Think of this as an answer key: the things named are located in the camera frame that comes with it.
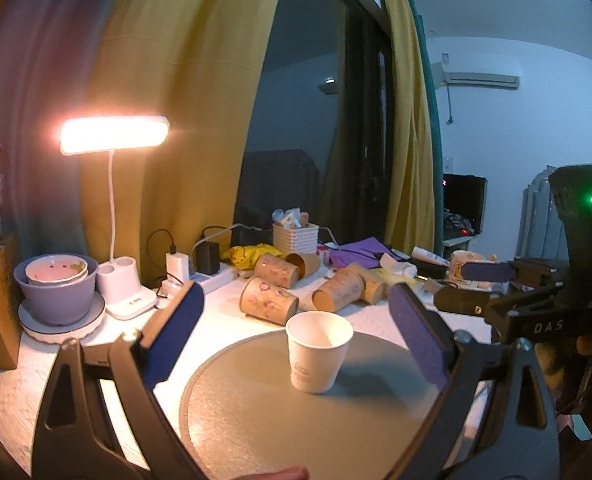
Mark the white desk lamp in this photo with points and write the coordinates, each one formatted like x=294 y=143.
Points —
x=115 y=135

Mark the white charger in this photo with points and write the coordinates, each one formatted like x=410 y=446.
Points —
x=177 y=266

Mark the white tube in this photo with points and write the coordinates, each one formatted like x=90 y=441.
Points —
x=428 y=256

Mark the yellow cloth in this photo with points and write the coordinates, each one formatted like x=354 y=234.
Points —
x=246 y=254

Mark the purple cloth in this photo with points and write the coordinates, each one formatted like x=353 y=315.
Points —
x=356 y=252

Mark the black power adapter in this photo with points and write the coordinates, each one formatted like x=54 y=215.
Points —
x=208 y=258

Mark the black monitor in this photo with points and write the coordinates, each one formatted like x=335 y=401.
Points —
x=463 y=200

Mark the glass sliding door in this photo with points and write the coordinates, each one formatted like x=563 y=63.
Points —
x=306 y=110

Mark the patterned white mug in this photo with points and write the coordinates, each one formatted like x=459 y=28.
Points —
x=458 y=270

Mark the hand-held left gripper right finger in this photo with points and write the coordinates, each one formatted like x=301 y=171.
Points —
x=421 y=340

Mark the white power strip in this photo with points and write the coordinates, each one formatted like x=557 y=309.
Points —
x=215 y=281

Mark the white folding panel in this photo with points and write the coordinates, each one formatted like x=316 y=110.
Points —
x=541 y=215

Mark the green curtain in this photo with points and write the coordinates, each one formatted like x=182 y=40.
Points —
x=428 y=85

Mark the brown patterned paper cup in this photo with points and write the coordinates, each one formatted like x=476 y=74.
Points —
x=374 y=289
x=268 y=302
x=276 y=270
x=308 y=262
x=338 y=291

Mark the grey round mat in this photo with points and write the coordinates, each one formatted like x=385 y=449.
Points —
x=256 y=410

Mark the white paper cup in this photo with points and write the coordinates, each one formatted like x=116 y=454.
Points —
x=317 y=350

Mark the white round plate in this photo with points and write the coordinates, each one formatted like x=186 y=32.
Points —
x=93 y=322

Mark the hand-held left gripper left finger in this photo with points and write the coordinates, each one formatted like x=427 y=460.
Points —
x=175 y=340

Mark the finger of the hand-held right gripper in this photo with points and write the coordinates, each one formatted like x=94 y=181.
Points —
x=458 y=301
x=486 y=272

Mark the white air conditioner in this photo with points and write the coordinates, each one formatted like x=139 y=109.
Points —
x=481 y=80

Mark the crumpled white wrapper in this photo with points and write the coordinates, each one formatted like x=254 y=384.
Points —
x=396 y=264

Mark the yellow curtain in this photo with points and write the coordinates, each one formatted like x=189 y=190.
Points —
x=406 y=135
x=185 y=85

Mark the white woven basket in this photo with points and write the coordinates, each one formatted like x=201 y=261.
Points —
x=296 y=240

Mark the person's left hand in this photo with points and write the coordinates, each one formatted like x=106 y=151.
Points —
x=281 y=474

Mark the pink and white bowl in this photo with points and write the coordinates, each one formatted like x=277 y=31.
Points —
x=55 y=272

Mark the purple bowl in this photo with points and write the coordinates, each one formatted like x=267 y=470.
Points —
x=58 y=302

